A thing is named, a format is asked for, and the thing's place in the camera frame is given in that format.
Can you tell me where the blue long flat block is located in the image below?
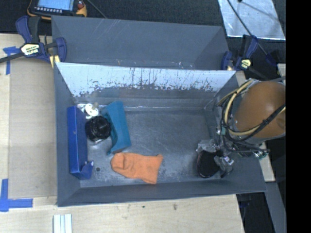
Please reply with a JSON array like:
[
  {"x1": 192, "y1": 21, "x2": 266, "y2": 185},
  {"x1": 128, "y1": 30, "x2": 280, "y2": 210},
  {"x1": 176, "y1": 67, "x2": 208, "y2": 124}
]
[{"x1": 67, "y1": 105, "x2": 94, "y2": 181}]

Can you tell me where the black round object red rim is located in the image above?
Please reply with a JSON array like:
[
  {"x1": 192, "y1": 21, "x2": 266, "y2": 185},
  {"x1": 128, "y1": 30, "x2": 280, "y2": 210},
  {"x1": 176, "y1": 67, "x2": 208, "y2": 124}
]
[{"x1": 196, "y1": 150, "x2": 221, "y2": 179}]

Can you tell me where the pale wood flat board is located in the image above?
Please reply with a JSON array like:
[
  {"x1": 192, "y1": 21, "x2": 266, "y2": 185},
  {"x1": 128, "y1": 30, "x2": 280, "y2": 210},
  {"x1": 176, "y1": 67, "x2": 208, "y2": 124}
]
[{"x1": 8, "y1": 59, "x2": 58, "y2": 199}]

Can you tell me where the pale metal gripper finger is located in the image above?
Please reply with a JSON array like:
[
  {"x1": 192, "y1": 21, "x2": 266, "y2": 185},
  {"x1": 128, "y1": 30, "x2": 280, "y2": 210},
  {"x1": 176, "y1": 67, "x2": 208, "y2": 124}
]
[
  {"x1": 196, "y1": 140, "x2": 218, "y2": 153},
  {"x1": 214, "y1": 155, "x2": 235, "y2": 179}
]

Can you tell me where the small white plastic piece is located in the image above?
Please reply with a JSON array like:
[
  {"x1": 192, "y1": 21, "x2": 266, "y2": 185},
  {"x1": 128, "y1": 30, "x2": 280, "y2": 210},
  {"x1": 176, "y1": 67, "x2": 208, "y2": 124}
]
[{"x1": 81, "y1": 102, "x2": 99, "y2": 120}]

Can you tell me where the grey metal bin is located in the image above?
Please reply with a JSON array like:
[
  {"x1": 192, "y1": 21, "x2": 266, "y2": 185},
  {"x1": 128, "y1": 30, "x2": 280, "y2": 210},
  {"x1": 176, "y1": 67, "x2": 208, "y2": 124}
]
[{"x1": 51, "y1": 15, "x2": 268, "y2": 207}]

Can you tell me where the orange cloth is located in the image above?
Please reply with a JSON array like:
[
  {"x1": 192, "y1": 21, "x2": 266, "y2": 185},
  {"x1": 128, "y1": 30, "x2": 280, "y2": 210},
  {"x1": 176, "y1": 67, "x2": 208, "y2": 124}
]
[{"x1": 110, "y1": 152, "x2": 164, "y2": 185}]

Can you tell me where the black round ribbed cap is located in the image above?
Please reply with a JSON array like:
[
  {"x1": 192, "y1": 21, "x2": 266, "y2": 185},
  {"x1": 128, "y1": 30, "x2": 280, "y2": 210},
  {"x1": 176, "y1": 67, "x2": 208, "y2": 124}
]
[{"x1": 85, "y1": 115, "x2": 112, "y2": 143}]

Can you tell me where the teal long flat block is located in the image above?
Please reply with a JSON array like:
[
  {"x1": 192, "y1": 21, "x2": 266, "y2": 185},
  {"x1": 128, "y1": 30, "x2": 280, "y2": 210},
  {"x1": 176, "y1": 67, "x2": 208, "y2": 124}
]
[{"x1": 100, "y1": 100, "x2": 132, "y2": 156}]

